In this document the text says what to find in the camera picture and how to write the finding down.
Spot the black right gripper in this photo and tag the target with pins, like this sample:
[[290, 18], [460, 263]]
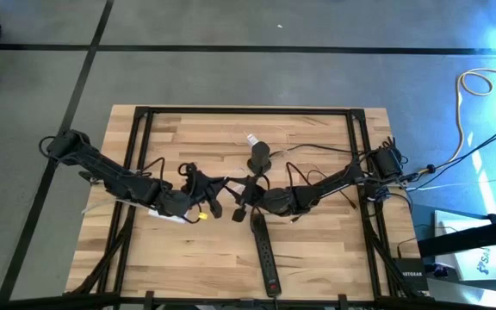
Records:
[[254, 198]]

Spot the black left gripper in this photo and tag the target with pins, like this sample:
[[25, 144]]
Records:
[[198, 187]]

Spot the black tower power strip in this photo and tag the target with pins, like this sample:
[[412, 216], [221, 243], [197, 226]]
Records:
[[260, 155]]

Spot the white USB charger cube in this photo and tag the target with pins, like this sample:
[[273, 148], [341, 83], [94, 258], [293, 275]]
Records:
[[252, 140]]

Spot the white power strip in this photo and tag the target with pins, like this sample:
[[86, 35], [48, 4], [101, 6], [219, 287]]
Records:
[[175, 218]]

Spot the long black power strip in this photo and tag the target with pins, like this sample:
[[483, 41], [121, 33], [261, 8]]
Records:
[[266, 258]]

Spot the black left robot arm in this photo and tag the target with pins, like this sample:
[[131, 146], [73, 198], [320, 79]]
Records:
[[114, 176]]

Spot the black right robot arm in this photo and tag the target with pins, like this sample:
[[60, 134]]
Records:
[[325, 183]]

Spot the black metal beam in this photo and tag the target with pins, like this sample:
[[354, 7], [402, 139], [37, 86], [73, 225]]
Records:
[[467, 239]]

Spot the grey metal plate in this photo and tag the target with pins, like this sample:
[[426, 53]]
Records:
[[459, 295]]

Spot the white box with blue logo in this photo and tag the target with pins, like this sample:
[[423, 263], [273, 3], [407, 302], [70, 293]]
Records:
[[476, 262]]

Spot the black metal table frame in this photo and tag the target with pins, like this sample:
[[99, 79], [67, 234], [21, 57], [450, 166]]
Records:
[[248, 110]]

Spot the black network switch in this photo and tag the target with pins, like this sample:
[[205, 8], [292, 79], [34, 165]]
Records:
[[411, 275]]

